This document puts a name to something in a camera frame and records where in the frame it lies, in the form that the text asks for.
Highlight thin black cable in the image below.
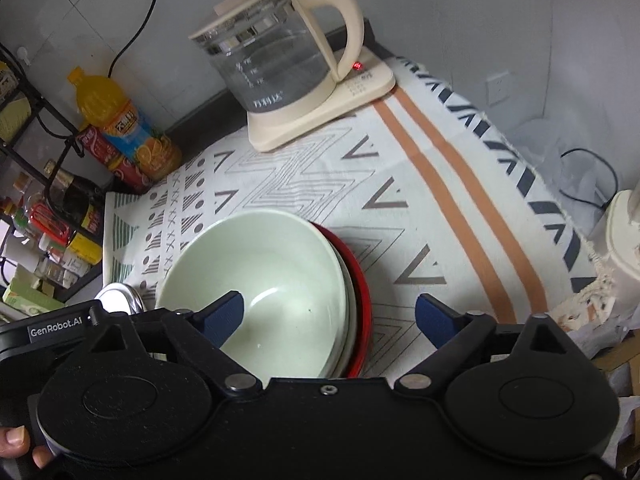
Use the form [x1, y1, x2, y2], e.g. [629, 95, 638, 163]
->
[559, 148, 621, 207]

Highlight orange juice bottle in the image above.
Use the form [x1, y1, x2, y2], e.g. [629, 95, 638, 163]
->
[67, 66, 182, 183]

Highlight white plastic appliance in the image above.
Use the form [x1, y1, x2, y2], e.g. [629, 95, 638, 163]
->
[602, 189, 640, 291]

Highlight cream kettle heating base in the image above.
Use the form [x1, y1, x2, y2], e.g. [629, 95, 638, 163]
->
[246, 45, 397, 153]

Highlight red rimmed bowl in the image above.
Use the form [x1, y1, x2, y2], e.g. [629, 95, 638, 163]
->
[307, 222, 374, 379]

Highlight dark soy sauce bottle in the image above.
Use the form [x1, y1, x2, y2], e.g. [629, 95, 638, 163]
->
[42, 160, 106, 236]

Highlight pale green bowl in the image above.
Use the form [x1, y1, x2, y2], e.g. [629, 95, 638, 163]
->
[155, 210, 350, 378]

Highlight yellow label seasoning bottle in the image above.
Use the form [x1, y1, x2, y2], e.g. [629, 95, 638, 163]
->
[65, 232, 103, 266]

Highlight patterned table cloth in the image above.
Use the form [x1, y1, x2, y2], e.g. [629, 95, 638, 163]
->
[102, 55, 613, 382]

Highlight red can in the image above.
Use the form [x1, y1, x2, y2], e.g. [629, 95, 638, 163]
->
[76, 127, 153, 195]

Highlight black power cable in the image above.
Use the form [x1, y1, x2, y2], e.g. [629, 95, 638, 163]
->
[106, 0, 163, 79]

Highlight green paper box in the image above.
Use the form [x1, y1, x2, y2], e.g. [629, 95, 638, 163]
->
[2, 275, 66, 317]

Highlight round metal lid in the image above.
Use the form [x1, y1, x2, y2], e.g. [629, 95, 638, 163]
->
[94, 282, 144, 316]

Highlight red capped seasoning jar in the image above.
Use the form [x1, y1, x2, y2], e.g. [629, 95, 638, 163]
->
[27, 202, 73, 247]

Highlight brown cardboard box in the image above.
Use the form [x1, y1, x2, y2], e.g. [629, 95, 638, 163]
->
[594, 329, 640, 392]

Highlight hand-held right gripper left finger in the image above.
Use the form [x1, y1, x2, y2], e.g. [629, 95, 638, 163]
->
[90, 291, 262, 392]

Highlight black metal rack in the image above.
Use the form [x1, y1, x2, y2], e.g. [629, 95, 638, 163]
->
[0, 42, 108, 307]

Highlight person's left hand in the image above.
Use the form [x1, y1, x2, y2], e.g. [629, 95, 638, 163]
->
[0, 425, 54, 470]

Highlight glass kettle with cream lid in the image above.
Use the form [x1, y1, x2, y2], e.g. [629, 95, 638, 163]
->
[187, 0, 367, 113]

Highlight white wall socket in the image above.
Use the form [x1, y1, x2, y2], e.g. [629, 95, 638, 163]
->
[484, 71, 516, 107]

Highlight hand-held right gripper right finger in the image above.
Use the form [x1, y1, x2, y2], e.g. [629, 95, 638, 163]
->
[394, 294, 577, 392]

